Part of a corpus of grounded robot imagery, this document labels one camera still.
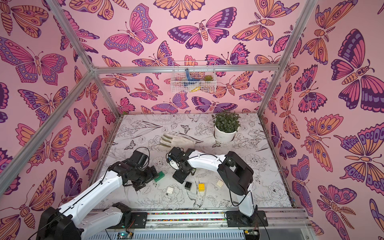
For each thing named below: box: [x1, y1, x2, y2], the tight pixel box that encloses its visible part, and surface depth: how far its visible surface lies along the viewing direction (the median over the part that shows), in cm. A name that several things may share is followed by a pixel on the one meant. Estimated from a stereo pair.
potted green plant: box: [212, 110, 241, 143], surface depth 94 cm
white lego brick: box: [166, 186, 174, 194], surface depth 83 cm
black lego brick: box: [184, 181, 192, 191], surface depth 83 cm
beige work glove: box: [159, 132, 203, 150], surface depth 105 cm
